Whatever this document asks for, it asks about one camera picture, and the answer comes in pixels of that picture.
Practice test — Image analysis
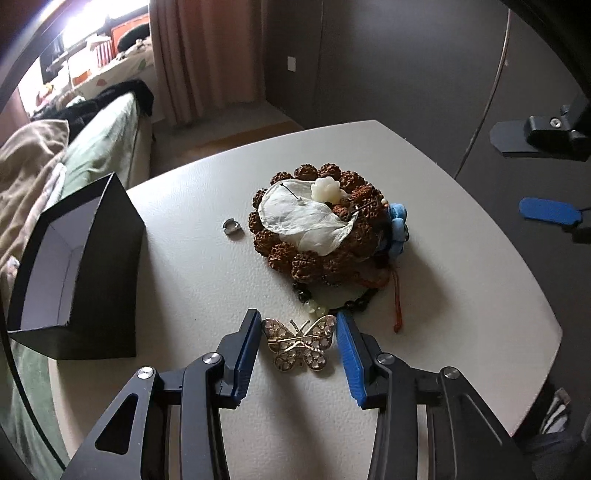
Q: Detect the gold butterfly brooch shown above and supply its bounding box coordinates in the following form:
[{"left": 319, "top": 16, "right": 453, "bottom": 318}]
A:
[{"left": 263, "top": 315, "right": 337, "bottom": 372}]

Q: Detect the black jewelry box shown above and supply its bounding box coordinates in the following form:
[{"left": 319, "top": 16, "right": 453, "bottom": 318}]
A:
[{"left": 7, "top": 173, "right": 145, "bottom": 360}]

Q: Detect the blue flower bead bracelet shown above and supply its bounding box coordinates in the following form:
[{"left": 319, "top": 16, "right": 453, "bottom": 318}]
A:
[{"left": 385, "top": 202, "right": 410, "bottom": 259}]

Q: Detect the brown rudraksha bead bracelet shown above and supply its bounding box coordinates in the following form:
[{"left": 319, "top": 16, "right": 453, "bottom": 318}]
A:
[{"left": 247, "top": 162, "right": 394, "bottom": 286}]

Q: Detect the white leaf pendant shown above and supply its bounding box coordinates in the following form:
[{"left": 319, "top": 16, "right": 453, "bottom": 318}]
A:
[{"left": 257, "top": 179, "right": 359, "bottom": 256}]

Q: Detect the white carved flower bead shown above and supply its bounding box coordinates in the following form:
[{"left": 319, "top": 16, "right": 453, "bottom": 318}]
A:
[{"left": 311, "top": 176, "right": 346, "bottom": 204}]

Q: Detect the green bed sheet mattress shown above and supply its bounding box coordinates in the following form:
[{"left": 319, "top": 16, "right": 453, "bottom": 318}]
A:
[{"left": 1, "top": 93, "right": 152, "bottom": 479}]

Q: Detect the beige blanket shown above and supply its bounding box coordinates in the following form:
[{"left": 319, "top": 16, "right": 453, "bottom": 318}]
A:
[{"left": 1, "top": 119, "right": 69, "bottom": 302}]

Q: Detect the black clothing on bed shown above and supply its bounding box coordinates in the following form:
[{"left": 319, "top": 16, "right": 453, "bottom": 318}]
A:
[{"left": 31, "top": 79, "right": 154, "bottom": 141}]

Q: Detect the pink curtain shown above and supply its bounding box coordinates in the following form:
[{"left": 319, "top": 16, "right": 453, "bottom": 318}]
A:
[{"left": 148, "top": 0, "right": 266, "bottom": 126}]

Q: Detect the cluttered windowsill desk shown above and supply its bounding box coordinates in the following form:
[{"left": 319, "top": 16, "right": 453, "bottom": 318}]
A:
[{"left": 18, "top": 1, "right": 157, "bottom": 116}]

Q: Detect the black and jade bead bracelet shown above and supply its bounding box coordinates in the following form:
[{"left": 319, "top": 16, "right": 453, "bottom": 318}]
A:
[{"left": 291, "top": 280, "right": 385, "bottom": 317}]

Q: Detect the white wall socket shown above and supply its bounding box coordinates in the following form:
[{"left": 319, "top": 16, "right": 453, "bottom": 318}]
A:
[{"left": 287, "top": 56, "right": 297, "bottom": 73}]

